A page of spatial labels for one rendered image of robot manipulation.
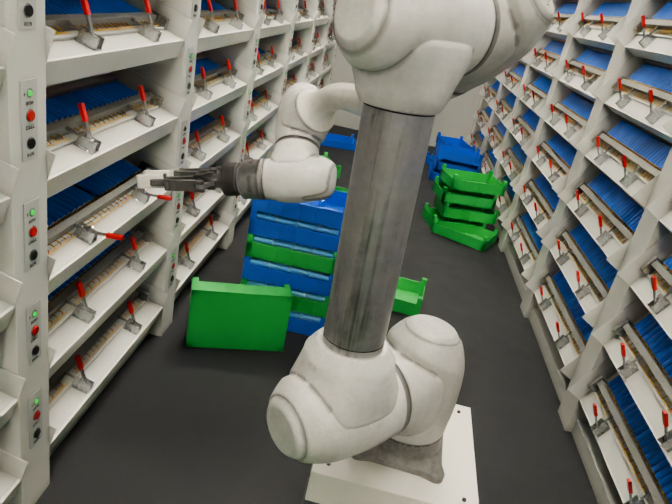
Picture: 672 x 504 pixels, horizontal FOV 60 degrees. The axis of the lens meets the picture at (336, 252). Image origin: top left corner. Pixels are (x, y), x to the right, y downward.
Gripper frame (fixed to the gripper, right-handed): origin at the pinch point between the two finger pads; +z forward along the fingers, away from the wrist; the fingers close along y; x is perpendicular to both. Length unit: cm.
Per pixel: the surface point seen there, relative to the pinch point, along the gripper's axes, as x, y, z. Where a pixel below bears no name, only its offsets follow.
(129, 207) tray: 7.8, -2.8, 8.9
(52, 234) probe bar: 4.1, 25.4, 10.4
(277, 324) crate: 55, -32, -17
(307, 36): -21, -235, 5
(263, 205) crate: 20, -44, -13
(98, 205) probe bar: 4.0, 7.4, 10.6
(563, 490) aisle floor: 84, -1, -98
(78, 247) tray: 8.2, 21.7, 8.1
